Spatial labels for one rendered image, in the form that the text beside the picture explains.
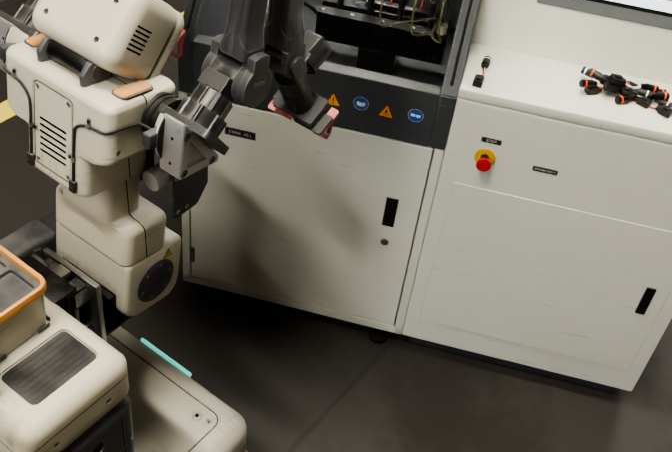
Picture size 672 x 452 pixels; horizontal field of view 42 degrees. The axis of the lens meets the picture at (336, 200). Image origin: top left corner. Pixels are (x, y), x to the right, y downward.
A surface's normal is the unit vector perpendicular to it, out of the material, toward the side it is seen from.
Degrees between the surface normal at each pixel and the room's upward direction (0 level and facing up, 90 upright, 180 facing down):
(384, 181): 90
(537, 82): 0
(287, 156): 90
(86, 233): 82
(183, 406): 0
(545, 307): 90
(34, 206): 0
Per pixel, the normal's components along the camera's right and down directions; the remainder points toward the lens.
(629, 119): 0.10, -0.74
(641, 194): -0.23, 0.63
